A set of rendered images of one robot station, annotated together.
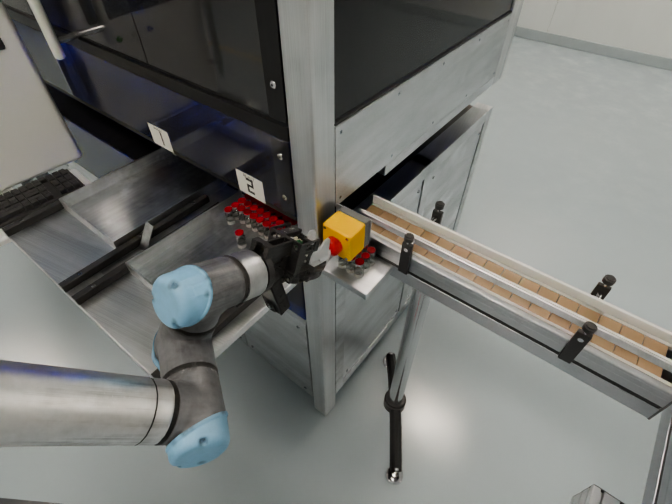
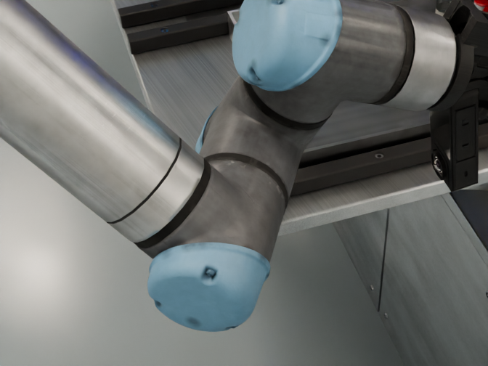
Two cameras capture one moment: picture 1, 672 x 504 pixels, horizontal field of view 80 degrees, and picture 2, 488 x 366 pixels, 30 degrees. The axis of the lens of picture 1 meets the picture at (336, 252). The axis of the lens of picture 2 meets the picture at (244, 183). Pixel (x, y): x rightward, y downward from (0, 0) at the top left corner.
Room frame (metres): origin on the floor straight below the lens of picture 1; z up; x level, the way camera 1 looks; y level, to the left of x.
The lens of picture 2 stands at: (-0.11, -0.09, 1.53)
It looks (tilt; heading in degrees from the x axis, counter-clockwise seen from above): 45 degrees down; 38
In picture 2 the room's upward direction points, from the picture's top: 4 degrees counter-clockwise
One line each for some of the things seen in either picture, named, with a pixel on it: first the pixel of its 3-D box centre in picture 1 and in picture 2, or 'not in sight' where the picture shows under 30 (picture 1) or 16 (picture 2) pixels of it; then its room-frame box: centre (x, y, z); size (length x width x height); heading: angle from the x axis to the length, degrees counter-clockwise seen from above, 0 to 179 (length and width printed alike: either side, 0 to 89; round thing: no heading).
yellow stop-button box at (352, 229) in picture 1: (345, 234); not in sight; (0.61, -0.02, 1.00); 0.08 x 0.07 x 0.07; 142
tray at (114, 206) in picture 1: (146, 191); not in sight; (0.88, 0.52, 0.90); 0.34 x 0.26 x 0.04; 142
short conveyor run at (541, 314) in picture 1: (494, 281); not in sight; (0.54, -0.33, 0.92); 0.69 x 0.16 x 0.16; 52
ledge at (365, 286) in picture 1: (360, 265); not in sight; (0.63, -0.06, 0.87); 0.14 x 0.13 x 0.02; 142
